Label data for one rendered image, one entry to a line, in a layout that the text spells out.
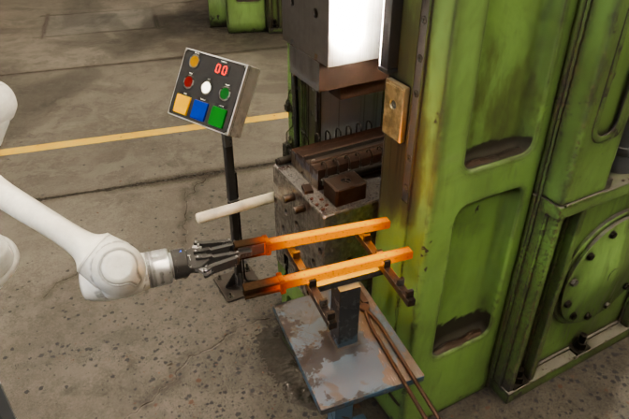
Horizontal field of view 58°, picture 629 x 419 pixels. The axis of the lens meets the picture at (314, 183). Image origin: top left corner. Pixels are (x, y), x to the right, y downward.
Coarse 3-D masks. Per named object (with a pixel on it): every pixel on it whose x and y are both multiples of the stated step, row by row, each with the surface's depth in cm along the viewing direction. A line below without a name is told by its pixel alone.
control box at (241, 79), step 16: (208, 64) 222; (224, 64) 217; (240, 64) 213; (208, 80) 221; (224, 80) 217; (240, 80) 213; (256, 80) 218; (176, 96) 229; (192, 96) 225; (208, 96) 221; (240, 96) 213; (176, 112) 229; (208, 112) 220; (240, 112) 216; (208, 128) 220; (224, 128) 216; (240, 128) 219
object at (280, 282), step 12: (384, 252) 150; (396, 252) 150; (408, 252) 150; (336, 264) 146; (348, 264) 146; (360, 264) 146; (372, 264) 147; (276, 276) 141; (288, 276) 142; (300, 276) 142; (312, 276) 142; (324, 276) 143; (336, 276) 145; (252, 288) 137; (264, 288) 140; (276, 288) 141
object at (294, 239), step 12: (324, 228) 154; (336, 228) 155; (348, 228) 155; (360, 228) 156; (372, 228) 158; (384, 228) 160; (240, 240) 145; (252, 240) 146; (264, 240) 146; (276, 240) 148; (288, 240) 148; (300, 240) 150; (312, 240) 152
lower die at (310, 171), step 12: (360, 132) 213; (372, 132) 213; (312, 144) 205; (324, 144) 205; (336, 144) 203; (348, 144) 201; (300, 156) 196; (336, 156) 194; (300, 168) 198; (312, 168) 190; (324, 168) 188; (336, 168) 190; (312, 180) 192
